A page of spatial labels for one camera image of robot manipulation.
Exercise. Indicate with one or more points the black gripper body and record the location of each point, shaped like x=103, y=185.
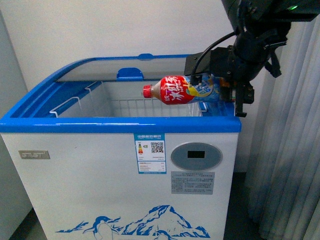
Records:
x=224, y=65

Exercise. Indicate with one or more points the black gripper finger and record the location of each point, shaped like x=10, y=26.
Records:
x=239, y=101

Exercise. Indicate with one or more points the iced tea bottle red cap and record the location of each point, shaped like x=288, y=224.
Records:
x=177, y=90

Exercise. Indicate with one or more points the sliding glass lid blue handle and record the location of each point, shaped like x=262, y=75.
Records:
x=125, y=70

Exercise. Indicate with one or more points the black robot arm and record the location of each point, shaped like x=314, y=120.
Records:
x=260, y=27

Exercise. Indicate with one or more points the grey pleated curtain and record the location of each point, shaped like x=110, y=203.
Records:
x=283, y=173

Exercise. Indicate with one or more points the white chest freezer blue rim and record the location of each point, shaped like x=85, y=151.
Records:
x=122, y=178

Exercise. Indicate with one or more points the white cabinet at left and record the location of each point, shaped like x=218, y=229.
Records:
x=14, y=201

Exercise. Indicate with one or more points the rear glass lid blue handle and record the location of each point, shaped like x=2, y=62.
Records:
x=142, y=57

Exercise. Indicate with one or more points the white wire freezer basket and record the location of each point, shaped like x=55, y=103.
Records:
x=103, y=99

